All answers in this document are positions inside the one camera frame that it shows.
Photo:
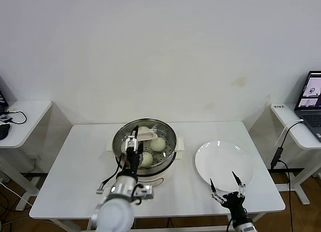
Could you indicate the stainless steel steamer basket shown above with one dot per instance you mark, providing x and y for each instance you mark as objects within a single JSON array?
[{"x": 170, "y": 146}]

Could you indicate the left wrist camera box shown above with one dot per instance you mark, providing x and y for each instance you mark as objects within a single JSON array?
[{"x": 145, "y": 190}]

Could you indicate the black computer mouse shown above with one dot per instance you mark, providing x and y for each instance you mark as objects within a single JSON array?
[{"x": 3, "y": 131}]

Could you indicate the cream electric cooker base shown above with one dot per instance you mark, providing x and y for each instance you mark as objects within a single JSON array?
[{"x": 160, "y": 174}]

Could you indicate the black laptop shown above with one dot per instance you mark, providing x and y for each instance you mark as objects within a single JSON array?
[{"x": 2, "y": 99}]

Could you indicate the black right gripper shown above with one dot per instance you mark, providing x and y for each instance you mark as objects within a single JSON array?
[{"x": 235, "y": 202}]

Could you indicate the white steamed baozi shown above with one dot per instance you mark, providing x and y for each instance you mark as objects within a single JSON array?
[
  {"x": 147, "y": 159},
  {"x": 123, "y": 146},
  {"x": 144, "y": 129},
  {"x": 158, "y": 144}
]

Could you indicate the white rectangular table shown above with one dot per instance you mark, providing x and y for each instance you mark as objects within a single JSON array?
[{"x": 190, "y": 204}]

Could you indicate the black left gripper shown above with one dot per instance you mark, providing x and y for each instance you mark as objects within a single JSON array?
[{"x": 133, "y": 161}]

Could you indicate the small black hub box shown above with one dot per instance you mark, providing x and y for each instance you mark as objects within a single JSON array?
[{"x": 5, "y": 118}]

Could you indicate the grey laptop with video windows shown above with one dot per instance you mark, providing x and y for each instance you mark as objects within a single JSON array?
[{"x": 309, "y": 116}]

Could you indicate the white box with label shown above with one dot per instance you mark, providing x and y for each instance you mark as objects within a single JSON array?
[{"x": 279, "y": 107}]

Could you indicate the white round plate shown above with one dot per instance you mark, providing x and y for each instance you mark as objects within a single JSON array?
[{"x": 220, "y": 161}]

